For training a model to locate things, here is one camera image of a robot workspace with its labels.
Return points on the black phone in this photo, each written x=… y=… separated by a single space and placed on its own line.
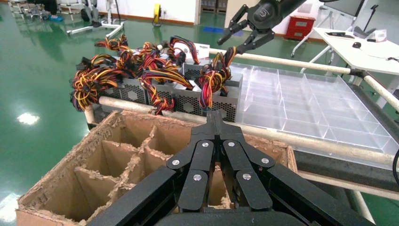
x=335 y=33

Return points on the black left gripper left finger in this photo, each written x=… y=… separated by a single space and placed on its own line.
x=196 y=174

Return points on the beige door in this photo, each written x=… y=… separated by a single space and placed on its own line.
x=233 y=9

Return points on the grey power supply with fan grille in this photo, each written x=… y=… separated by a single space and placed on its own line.
x=194 y=71

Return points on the brown cardboard box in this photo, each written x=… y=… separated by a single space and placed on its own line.
x=46 y=199

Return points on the black computer mouse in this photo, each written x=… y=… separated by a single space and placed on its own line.
x=357 y=44

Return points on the black cart frame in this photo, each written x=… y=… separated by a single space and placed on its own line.
x=343 y=170

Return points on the blue floor mat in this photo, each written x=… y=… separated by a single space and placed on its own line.
x=213 y=29

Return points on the white cart leg tube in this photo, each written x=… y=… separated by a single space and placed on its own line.
x=89 y=115
x=363 y=207

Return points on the dark grey desk item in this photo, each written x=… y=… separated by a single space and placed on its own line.
x=361 y=31

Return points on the black tripod stand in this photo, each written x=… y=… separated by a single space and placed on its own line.
x=372 y=14

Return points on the blue shoe cover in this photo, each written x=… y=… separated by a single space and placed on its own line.
x=56 y=18

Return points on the red metal cabinet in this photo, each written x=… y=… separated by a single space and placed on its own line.
x=299 y=28

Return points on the dark glass cabinet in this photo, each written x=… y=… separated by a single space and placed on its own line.
x=215 y=4

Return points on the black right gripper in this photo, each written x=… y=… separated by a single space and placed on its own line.
x=266 y=14

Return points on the black tube joint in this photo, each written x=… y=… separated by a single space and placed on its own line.
x=358 y=73

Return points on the white printed carton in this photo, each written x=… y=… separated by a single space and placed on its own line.
x=202 y=51

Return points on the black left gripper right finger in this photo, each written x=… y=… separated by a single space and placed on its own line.
x=240 y=168

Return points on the clear plastic desk box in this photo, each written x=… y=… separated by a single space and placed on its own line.
x=378 y=36

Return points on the long white cart rail tube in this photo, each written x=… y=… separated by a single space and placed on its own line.
x=131 y=106

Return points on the clear acrylic divided tray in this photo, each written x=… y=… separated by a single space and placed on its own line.
x=311 y=103

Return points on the white office desk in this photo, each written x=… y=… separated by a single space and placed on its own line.
x=343 y=51

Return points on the grey metal power supply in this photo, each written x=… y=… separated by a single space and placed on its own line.
x=188 y=107
x=168 y=93
x=131 y=93
x=224 y=112

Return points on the white floor stand frame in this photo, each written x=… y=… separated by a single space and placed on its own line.
x=93 y=28

